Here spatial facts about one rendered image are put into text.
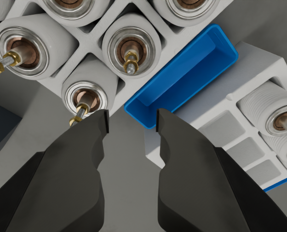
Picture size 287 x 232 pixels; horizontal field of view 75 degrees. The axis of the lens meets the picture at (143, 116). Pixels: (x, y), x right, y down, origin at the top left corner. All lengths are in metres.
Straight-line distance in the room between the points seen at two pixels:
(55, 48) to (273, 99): 0.41
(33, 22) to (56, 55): 0.05
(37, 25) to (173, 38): 0.23
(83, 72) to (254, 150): 0.53
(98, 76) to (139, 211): 0.86
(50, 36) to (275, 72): 0.44
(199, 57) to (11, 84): 0.58
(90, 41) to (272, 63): 0.37
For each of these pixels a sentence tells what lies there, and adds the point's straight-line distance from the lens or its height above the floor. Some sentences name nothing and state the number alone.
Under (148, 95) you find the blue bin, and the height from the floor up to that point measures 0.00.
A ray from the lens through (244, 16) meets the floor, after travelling 0.63.
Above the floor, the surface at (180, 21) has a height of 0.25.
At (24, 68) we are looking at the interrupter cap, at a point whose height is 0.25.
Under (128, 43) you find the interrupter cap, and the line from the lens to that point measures 0.31.
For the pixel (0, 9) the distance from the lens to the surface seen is 0.42.
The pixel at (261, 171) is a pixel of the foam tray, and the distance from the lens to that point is 0.77.
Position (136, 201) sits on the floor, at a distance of 1.01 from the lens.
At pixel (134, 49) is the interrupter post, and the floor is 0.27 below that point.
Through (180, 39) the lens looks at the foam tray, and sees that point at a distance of 0.39.
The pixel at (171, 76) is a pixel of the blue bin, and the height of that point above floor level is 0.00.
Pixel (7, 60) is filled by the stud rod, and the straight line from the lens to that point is 0.31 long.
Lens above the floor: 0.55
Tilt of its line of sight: 58 degrees down
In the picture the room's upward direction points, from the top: 176 degrees clockwise
